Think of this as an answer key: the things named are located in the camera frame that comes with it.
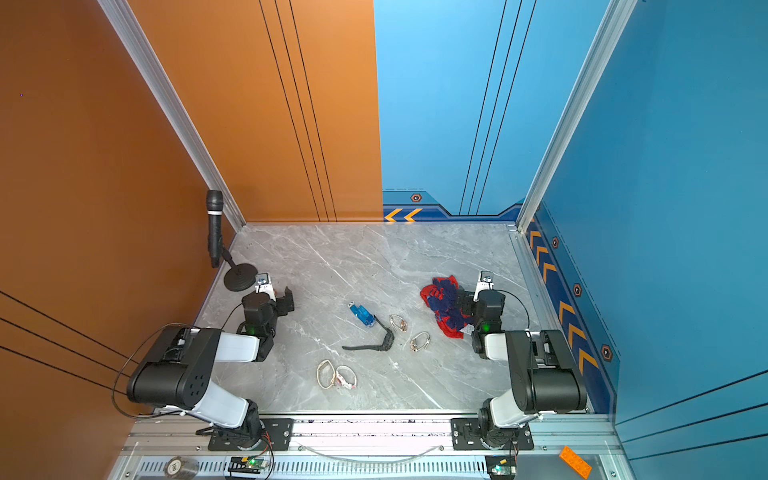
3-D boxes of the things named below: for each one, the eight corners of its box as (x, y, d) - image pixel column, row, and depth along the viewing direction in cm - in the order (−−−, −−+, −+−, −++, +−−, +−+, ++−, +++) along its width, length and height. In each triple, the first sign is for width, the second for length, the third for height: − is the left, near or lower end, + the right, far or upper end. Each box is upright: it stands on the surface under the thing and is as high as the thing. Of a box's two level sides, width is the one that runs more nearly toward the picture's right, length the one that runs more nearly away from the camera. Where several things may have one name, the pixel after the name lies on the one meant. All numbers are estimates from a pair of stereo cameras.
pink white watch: (335, 389, 82) (334, 387, 80) (337, 368, 86) (336, 365, 84) (356, 389, 82) (355, 387, 80) (357, 368, 86) (356, 365, 84)
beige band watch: (321, 391, 82) (319, 388, 80) (315, 367, 86) (313, 364, 84) (338, 383, 83) (337, 381, 81) (332, 360, 88) (330, 357, 85)
